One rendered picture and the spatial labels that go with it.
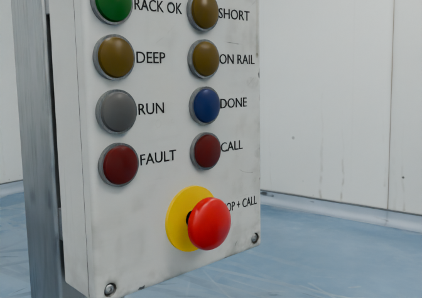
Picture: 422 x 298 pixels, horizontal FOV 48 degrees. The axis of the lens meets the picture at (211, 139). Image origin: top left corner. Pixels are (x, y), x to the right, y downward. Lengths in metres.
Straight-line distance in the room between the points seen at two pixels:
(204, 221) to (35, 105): 0.16
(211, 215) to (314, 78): 3.16
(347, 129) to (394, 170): 0.41
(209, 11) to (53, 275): 0.24
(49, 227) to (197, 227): 0.12
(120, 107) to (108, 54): 0.03
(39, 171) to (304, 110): 3.20
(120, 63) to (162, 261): 0.15
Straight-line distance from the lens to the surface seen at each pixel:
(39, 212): 0.41
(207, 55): 0.37
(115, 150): 0.32
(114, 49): 0.32
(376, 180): 3.38
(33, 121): 0.40
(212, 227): 0.36
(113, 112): 0.32
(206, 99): 0.37
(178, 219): 0.37
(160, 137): 0.35
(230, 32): 0.40
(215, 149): 0.38
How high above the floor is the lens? 0.98
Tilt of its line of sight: 7 degrees down
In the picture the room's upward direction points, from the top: 1 degrees counter-clockwise
